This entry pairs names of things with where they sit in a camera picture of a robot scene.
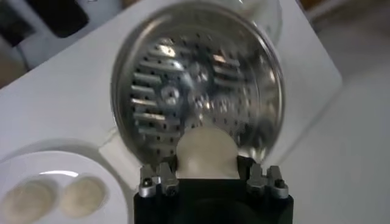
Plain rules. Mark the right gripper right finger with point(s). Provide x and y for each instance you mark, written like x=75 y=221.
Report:
x=256 y=179

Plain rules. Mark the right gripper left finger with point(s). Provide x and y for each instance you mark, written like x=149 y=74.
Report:
x=164 y=179

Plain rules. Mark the white steamed baozi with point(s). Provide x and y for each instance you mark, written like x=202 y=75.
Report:
x=82 y=196
x=207 y=152
x=27 y=202

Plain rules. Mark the perforated steel steamer basket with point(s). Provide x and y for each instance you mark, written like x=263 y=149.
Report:
x=182 y=76

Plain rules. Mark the white round plate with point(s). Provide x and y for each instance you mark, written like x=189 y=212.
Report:
x=61 y=164

